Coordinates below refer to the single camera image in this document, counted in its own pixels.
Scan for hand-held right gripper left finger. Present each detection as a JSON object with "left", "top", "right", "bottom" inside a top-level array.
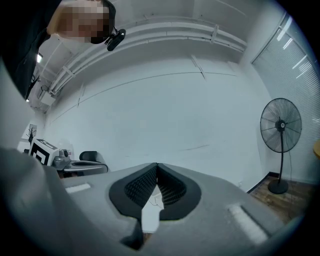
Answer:
[{"left": 61, "top": 162, "right": 159, "bottom": 256}]

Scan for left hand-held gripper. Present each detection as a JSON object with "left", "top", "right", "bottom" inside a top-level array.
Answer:
[{"left": 28, "top": 138, "right": 110, "bottom": 176}]

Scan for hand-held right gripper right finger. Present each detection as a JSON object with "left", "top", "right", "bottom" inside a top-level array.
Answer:
[{"left": 139, "top": 162, "right": 300, "bottom": 256}]

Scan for white ceiling junction box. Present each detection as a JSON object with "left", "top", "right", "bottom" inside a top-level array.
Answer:
[{"left": 39, "top": 93, "right": 55, "bottom": 106}]

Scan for black mesh office chair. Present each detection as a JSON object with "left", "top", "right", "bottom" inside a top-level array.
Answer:
[{"left": 79, "top": 150, "right": 106, "bottom": 166}]

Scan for black coat rack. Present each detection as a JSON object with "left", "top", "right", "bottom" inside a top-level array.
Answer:
[{"left": 27, "top": 124, "right": 38, "bottom": 144}]

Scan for black standing floor fan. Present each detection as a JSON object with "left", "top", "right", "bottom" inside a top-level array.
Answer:
[{"left": 259, "top": 97, "right": 303, "bottom": 195}]

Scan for person's head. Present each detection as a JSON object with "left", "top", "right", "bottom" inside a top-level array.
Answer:
[{"left": 46, "top": 0, "right": 117, "bottom": 45}]

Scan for white ceiling conduit pipes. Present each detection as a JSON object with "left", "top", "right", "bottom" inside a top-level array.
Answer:
[{"left": 48, "top": 21, "right": 248, "bottom": 96}]

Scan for white window blinds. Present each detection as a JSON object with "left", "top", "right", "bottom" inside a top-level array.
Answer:
[{"left": 251, "top": 12, "right": 320, "bottom": 183}]

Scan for clear water jug red handle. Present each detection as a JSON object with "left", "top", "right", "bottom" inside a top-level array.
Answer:
[{"left": 58, "top": 138, "right": 74, "bottom": 161}]

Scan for black head camera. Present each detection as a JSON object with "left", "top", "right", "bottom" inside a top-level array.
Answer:
[{"left": 104, "top": 27, "right": 127, "bottom": 52}]

